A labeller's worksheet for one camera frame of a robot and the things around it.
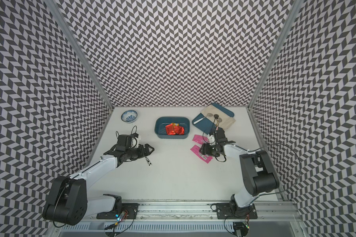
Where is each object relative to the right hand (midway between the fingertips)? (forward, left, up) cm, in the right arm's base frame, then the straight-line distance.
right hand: (204, 153), depth 92 cm
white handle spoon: (+32, -6, +1) cm, 32 cm away
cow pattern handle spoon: (-5, +35, 0) cm, 35 cm away
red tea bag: (+16, +23, +3) cm, 28 cm away
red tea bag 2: (+16, +16, +2) cm, 23 cm away
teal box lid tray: (+23, -3, 0) cm, 23 cm away
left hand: (-1, +34, +5) cm, 34 cm away
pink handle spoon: (+27, -13, +1) cm, 30 cm away
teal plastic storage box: (+21, +29, +5) cm, 36 cm away
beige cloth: (+25, -18, +3) cm, 31 cm away
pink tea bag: (+9, +2, +2) cm, 10 cm away
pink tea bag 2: (+4, +5, -2) cm, 6 cm away
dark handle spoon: (+31, -11, 0) cm, 33 cm away
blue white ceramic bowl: (+31, +55, +2) cm, 63 cm away
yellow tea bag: (+21, +19, +3) cm, 29 cm away
